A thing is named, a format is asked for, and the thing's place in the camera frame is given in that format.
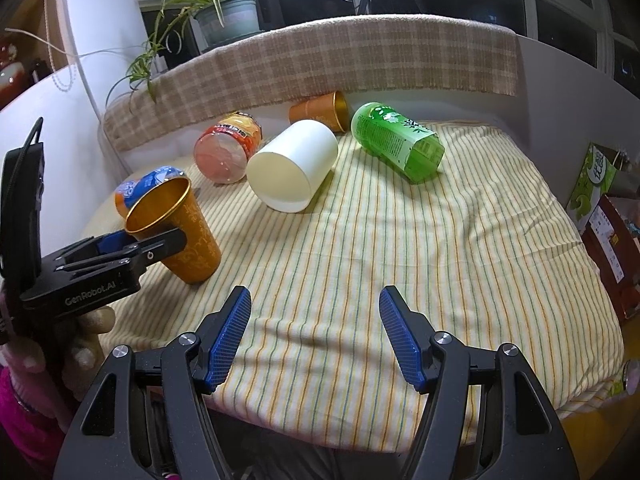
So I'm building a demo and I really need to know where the blue orange Arctic Ocean bottle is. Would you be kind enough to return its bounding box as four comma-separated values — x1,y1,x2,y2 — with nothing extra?
114,166,184,218

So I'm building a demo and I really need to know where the spider plant in green pot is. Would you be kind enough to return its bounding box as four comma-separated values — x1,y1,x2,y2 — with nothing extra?
4,0,281,106

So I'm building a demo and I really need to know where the red orange snack jar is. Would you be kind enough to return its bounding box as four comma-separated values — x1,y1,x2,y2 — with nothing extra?
193,112,262,184

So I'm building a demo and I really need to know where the white paper cup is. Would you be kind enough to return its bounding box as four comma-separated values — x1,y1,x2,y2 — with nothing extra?
246,119,338,214

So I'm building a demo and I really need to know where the green white carton box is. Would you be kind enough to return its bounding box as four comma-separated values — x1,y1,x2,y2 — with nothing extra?
565,142,629,233

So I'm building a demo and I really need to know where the striped yellow table cloth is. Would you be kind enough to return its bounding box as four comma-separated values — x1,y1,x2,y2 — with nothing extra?
101,122,624,452

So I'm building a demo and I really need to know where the orange patterned paper cup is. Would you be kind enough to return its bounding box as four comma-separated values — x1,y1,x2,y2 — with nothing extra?
124,175,222,284

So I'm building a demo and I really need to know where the green drink bottle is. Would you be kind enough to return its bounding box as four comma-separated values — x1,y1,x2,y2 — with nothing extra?
350,102,445,183

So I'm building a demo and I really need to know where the left hand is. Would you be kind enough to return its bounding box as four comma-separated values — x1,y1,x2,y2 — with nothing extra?
1,306,115,405

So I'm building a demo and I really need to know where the white bead cord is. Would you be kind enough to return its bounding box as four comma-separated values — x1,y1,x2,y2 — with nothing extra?
43,0,79,94

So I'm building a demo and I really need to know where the red white ceramic vase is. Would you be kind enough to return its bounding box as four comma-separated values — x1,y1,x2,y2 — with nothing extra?
0,36,34,110

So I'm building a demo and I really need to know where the red cardboard box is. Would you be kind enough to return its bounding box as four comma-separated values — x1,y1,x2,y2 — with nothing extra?
582,195,639,325

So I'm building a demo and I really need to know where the beige plaid sill cloth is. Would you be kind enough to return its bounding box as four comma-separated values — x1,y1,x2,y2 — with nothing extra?
103,14,518,152

